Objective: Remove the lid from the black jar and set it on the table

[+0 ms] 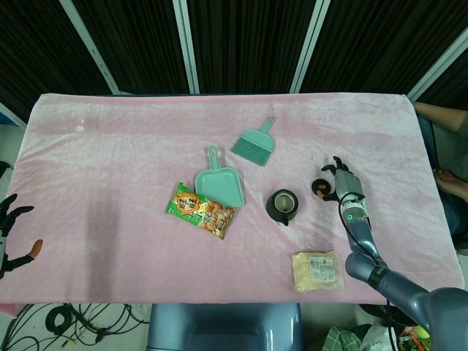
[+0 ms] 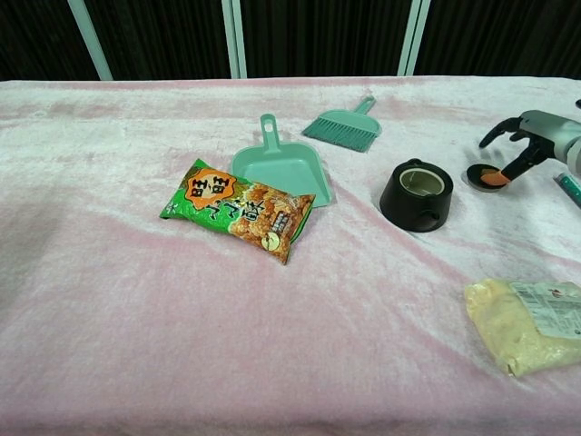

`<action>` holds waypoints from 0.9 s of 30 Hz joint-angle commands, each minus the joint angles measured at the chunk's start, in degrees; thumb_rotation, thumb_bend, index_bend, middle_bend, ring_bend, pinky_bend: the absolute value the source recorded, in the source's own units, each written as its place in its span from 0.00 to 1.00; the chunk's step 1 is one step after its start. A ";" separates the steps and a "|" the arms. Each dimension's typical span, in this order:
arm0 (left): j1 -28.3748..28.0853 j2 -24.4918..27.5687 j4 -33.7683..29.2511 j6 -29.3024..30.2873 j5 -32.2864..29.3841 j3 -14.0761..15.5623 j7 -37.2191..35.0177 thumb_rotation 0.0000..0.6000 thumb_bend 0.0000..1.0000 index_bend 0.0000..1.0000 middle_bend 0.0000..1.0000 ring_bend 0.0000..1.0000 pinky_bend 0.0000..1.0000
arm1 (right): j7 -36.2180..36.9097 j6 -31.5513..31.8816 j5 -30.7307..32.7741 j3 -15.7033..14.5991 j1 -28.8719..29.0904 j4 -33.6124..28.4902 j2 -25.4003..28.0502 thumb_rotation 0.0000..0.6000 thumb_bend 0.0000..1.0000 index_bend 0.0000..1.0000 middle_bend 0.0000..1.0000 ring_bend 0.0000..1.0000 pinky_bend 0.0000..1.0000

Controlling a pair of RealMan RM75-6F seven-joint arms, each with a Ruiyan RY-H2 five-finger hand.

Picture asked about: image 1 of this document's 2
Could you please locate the pale teal screen post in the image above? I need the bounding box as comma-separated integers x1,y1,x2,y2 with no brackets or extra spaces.
173,0,200,94
407,35,468,102
60,0,120,94
291,0,331,93

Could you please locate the coiled black floor cable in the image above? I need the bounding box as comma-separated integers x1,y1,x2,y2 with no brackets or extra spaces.
45,306,77,334

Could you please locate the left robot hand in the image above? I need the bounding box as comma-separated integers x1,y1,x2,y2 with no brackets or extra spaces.
0,193,44,281

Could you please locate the blue grey robot torso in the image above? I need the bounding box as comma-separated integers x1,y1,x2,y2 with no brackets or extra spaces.
147,303,304,351

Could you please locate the black round container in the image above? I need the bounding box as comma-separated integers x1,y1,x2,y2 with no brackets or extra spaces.
265,189,300,227

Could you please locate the green orange snack bag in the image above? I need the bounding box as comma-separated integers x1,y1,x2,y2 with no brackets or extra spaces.
163,181,238,241

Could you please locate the pink plush table cloth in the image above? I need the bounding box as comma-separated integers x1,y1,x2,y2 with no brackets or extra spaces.
7,93,464,306

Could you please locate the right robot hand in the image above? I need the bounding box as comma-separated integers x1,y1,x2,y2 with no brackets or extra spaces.
317,156,366,203

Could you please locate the person's forearm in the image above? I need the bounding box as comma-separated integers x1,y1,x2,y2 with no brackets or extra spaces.
414,102,468,132

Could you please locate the yellow vacuum food package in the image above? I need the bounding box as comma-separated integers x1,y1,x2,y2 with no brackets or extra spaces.
291,250,347,293

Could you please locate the colourful snack wrapper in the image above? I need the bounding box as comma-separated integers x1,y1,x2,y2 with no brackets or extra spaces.
398,326,433,351

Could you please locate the green checkered bag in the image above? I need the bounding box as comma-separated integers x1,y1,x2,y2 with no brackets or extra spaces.
320,325,363,351

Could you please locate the teal plastic dustpan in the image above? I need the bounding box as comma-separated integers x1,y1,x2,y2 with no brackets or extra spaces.
194,146,245,208

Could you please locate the small black lid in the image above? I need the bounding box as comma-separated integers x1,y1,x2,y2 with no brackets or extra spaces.
310,178,335,197

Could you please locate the teal hand brush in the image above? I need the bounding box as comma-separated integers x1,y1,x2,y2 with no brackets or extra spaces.
230,116,276,167

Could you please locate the white plastic bag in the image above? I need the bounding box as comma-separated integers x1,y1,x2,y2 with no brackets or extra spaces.
360,323,389,351

